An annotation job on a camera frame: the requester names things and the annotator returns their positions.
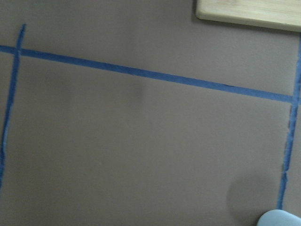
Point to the light blue plastic cup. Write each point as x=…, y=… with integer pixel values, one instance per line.
x=279, y=218

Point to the bamboo cutting board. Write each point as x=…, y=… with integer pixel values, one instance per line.
x=275, y=14

